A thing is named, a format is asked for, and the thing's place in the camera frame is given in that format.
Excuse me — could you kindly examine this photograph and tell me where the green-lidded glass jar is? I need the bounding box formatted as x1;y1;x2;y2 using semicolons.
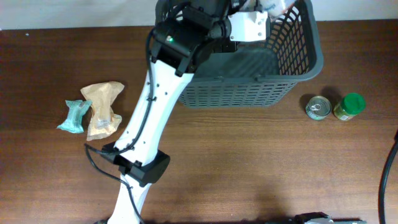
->
333;93;366;121

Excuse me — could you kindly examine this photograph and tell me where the multipack of tissue packets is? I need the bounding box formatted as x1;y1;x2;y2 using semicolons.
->
240;0;296;19

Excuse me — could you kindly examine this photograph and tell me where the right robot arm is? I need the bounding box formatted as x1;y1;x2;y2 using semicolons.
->
294;212;367;224

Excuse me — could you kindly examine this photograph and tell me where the brown paper bag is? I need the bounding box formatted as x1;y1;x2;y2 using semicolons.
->
80;81;124;141

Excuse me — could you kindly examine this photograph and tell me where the silver pull-tab tin can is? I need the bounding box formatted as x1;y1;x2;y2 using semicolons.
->
305;96;331;120

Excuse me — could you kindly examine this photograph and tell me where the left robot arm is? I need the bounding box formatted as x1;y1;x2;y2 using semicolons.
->
102;1;242;223

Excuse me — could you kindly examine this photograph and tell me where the teal snack packet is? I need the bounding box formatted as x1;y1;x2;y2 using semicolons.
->
57;100;92;134

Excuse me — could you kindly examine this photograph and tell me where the grey plastic shopping basket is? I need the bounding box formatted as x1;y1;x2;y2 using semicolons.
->
178;1;323;108

